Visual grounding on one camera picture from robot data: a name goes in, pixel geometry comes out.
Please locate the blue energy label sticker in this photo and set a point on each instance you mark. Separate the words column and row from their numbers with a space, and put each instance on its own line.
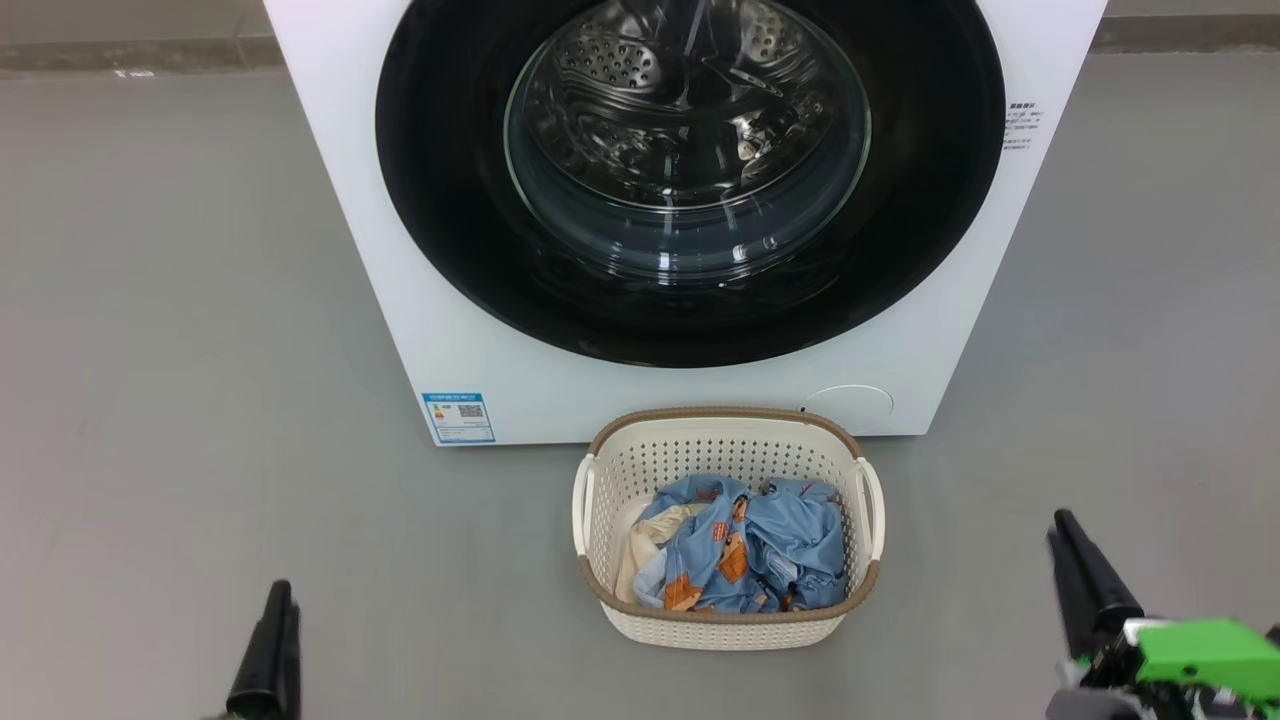
column 458, row 418

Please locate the white front-load washing machine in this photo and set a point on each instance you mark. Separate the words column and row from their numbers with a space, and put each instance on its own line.
column 640, row 395

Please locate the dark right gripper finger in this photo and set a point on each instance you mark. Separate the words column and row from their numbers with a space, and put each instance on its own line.
column 1095, row 585
column 1062, row 600

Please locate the round drain filter cover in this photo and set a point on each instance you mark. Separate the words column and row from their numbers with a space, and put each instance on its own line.
column 850, row 410

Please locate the stainless steel washing machine drum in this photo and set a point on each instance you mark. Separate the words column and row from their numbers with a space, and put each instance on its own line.
column 650, row 90

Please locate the cream beige garment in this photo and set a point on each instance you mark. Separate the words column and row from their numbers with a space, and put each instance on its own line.
column 640, row 550

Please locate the blue patterned garment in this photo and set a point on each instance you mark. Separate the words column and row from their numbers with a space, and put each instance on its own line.
column 790, row 550

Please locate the cream perforated laundry basket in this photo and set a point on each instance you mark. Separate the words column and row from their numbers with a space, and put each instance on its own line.
column 730, row 632

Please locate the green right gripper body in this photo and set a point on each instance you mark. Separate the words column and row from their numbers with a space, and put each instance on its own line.
column 1205, row 655

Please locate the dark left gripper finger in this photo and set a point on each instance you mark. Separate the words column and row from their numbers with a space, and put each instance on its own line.
column 264, row 660
column 296, row 660

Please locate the black round glass washer door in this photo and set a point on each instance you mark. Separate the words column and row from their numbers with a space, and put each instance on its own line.
column 450, row 200

